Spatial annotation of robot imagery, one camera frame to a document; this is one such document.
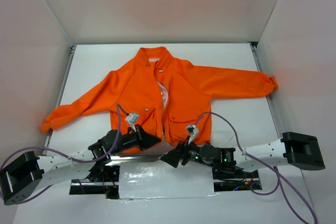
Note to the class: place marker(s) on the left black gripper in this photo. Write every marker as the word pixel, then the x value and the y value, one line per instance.
pixel 139 137

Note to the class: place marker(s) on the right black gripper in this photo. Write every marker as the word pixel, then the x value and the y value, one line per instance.
pixel 182 156

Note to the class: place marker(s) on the orange zip jacket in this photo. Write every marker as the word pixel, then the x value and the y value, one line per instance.
pixel 168 93

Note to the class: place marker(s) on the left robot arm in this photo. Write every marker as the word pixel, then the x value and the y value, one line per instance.
pixel 29 172

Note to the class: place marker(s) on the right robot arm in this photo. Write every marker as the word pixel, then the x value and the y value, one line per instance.
pixel 299 150

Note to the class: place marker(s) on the white foil-edged panel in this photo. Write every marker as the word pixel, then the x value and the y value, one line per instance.
pixel 160 180

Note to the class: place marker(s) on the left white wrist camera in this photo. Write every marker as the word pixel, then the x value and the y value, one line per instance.
pixel 131 119

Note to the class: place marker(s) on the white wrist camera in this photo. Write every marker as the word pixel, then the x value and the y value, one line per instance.
pixel 192 133
pixel 131 119

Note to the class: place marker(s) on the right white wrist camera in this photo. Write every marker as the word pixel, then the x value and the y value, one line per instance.
pixel 192 133

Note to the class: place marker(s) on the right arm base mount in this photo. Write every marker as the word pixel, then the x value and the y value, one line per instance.
pixel 232 178

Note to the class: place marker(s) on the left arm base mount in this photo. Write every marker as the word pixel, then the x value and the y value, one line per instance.
pixel 106 183

